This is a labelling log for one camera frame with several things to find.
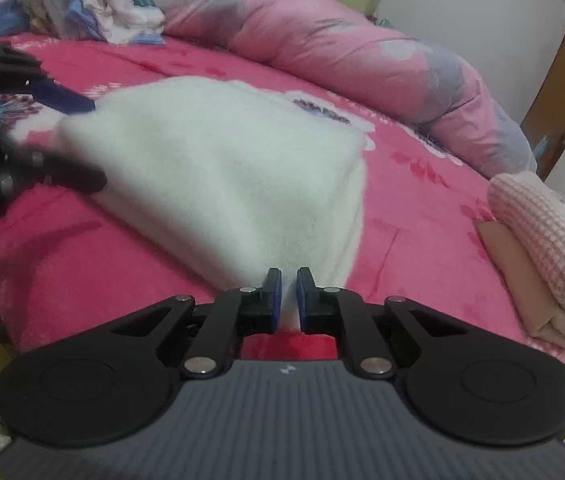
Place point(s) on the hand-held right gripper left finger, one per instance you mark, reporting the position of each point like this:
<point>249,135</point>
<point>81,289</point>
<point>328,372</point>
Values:
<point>275,302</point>

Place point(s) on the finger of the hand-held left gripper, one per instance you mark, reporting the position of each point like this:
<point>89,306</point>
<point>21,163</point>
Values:
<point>72,175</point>
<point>62,99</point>

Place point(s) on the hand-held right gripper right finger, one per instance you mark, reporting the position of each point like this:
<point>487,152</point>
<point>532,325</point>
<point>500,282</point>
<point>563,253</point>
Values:
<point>303,304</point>

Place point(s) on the cream white sweater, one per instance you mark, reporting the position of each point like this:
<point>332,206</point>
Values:
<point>212,170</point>

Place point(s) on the beige crumpled cloth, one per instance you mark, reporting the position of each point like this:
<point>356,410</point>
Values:
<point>42,5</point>

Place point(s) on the light blue cloth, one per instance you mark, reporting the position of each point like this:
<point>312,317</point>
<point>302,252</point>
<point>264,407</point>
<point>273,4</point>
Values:
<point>0,20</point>

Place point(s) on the beige folded garment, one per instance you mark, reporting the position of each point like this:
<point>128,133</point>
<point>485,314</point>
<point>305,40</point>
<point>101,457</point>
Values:
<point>522,290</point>

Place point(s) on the pink grey floral duvet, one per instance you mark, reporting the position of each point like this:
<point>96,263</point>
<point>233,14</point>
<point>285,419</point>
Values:
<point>337,55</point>

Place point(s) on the pink checkered folded sweater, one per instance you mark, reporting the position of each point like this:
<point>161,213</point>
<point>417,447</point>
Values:
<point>547,240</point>

